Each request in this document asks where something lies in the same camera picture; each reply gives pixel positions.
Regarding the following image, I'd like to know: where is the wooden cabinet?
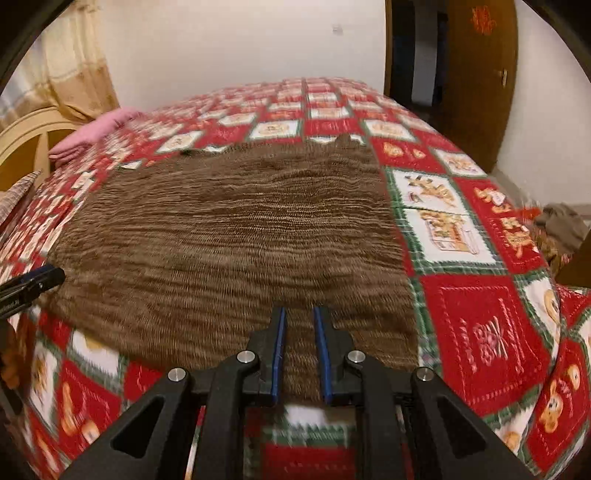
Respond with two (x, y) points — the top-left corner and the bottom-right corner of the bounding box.
(554, 240), (591, 288)

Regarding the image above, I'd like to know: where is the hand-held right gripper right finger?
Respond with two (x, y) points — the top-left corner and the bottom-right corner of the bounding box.
(314, 307), (536, 480)

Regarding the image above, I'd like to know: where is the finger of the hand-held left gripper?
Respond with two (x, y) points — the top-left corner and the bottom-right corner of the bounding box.
(0, 265), (65, 319)

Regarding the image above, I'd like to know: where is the red checkered printed bedspread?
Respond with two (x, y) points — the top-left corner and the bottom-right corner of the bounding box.
(0, 78), (591, 480)

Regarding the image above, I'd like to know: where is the beige patterned curtain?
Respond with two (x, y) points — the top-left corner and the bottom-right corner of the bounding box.
(0, 0), (122, 127)

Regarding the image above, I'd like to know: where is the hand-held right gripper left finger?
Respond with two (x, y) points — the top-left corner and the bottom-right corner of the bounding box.
(60, 307), (288, 480)

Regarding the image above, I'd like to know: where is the brown knitted sweater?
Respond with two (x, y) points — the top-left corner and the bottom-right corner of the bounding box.
(39, 135), (420, 404)

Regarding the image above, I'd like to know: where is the brown wooden door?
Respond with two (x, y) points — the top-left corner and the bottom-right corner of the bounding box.
(441, 0), (519, 172)

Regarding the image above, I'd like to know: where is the cream wooden headboard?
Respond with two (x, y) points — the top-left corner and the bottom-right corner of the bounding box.
(0, 105), (86, 191)

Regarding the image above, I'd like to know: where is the grey-brown cloth heap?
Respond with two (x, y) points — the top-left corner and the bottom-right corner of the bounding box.
(536, 203), (588, 254)

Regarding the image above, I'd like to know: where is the dark wooden door frame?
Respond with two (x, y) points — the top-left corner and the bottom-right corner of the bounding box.
(385, 0), (451, 109)

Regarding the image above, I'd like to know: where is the red paper door decoration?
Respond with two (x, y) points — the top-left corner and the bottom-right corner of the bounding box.
(470, 4), (498, 36)

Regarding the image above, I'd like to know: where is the striped pillow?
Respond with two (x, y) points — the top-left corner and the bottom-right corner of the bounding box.
(0, 170), (43, 228)

